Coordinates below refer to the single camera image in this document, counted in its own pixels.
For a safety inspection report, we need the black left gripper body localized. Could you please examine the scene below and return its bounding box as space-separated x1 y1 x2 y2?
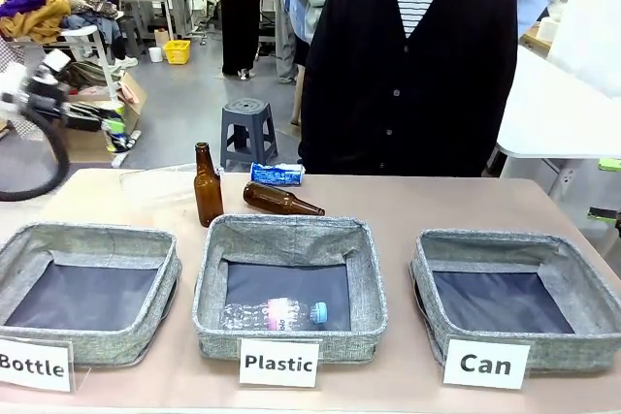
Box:
61 102 107 134

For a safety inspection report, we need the large clear plastic bottle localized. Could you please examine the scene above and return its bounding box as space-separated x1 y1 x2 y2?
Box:
118 164 226 207

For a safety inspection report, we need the brown glass bottle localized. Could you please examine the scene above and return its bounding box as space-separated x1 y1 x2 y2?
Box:
242 180 326 217
193 142 225 229

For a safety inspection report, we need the grey fabric basket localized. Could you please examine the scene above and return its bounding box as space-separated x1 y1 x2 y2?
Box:
0 221 183 367
191 212 389 363
409 228 621 374

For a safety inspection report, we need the crushed blue can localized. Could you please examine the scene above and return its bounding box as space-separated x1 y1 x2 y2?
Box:
249 162 307 188

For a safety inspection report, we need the white Can label sign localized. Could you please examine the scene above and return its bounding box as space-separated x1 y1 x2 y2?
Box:
441 337 532 391

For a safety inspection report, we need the cardboard box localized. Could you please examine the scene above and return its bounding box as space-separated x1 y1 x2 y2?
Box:
60 72 148 164

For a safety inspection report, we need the white side table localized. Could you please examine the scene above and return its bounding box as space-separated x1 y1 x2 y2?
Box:
494 44 621 180

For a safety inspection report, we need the yellow plastic crate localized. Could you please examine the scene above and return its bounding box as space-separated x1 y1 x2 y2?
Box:
163 39 192 66

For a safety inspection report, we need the pile of colourful clothes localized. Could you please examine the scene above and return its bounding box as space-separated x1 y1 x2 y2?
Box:
0 0 125 45

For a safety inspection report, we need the grey plastic stool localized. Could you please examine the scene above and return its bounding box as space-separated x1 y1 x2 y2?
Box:
219 97 280 173

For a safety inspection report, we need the person in dark trousers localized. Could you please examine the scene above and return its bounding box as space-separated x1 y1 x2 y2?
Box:
212 0 273 80

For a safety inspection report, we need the person in black cardigan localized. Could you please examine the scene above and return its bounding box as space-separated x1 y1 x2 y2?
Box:
296 0 519 178

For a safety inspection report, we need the small blue-capped plastic bottle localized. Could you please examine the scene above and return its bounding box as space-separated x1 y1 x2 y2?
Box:
220 298 330 333

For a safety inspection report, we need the white Bottle label sign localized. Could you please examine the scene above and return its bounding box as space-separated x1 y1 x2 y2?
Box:
0 335 75 394

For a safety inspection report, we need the white Plastic label sign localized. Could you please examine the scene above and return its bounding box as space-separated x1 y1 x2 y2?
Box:
238 337 321 389

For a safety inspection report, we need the white metal rack frame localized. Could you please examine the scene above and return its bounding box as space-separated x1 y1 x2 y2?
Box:
14 24 128 169

